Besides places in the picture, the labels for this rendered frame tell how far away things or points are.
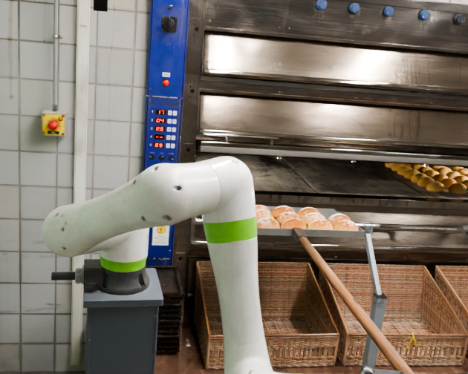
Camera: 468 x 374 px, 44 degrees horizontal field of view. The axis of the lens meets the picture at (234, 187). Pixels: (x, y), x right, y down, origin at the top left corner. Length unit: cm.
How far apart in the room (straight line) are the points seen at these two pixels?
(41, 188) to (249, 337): 158
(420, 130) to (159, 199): 196
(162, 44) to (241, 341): 153
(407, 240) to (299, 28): 117
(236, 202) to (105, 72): 144
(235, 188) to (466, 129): 195
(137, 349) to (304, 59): 152
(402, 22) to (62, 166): 163
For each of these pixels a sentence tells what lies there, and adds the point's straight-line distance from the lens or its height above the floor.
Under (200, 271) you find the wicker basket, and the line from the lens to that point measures 269.
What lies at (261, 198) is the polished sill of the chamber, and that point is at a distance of 272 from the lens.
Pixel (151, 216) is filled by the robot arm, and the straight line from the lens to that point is 113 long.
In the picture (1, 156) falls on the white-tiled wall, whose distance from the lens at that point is 266.
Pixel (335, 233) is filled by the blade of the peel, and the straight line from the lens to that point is 226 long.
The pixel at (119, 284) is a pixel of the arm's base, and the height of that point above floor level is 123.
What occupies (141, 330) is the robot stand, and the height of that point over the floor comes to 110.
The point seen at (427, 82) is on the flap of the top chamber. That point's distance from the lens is 286.
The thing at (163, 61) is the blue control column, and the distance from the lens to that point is 252.
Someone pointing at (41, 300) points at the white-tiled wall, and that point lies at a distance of 286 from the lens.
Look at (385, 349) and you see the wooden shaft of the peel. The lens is 149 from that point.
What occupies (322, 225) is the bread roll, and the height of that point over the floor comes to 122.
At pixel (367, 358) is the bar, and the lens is 249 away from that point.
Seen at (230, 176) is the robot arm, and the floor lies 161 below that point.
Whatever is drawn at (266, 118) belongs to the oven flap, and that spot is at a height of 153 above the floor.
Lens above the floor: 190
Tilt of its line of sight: 15 degrees down
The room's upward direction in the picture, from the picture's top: 5 degrees clockwise
